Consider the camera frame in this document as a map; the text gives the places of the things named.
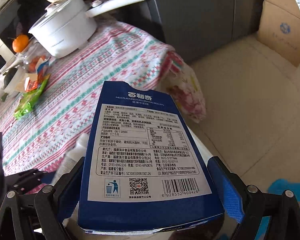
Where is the white labelled plastic bottle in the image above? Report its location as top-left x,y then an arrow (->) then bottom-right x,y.
51,133 -> 89,185

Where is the blue biscuit box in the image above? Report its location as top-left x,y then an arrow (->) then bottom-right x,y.
77,81 -> 224,235

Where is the white trash bin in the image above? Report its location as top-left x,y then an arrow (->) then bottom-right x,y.
188,128 -> 213,166

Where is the patterned handmade tablecloth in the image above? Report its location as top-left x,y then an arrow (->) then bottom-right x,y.
0,21 -> 183,176

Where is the blue plastic stool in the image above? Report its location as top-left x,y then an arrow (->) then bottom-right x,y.
255,179 -> 300,239

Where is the green snack bag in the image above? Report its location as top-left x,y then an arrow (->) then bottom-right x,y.
14,74 -> 50,120

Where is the torn brown orange carton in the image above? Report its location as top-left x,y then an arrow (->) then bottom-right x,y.
14,56 -> 49,93

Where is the white bowl with avocado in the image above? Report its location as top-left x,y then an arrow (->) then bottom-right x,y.
4,67 -> 25,94

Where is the glass jar with lid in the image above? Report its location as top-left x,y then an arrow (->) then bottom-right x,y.
21,41 -> 50,73

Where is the orange fruit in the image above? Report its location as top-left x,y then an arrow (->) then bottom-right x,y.
12,34 -> 29,53

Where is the floral cloth under table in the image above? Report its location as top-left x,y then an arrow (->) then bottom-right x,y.
160,51 -> 206,123

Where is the white electric cooking pot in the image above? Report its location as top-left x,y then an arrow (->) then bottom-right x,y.
29,0 -> 145,58

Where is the cardboard box on floor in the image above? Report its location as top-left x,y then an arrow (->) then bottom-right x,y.
257,0 -> 300,67

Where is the dark grey refrigerator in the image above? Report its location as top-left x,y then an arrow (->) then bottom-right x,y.
107,0 -> 268,63

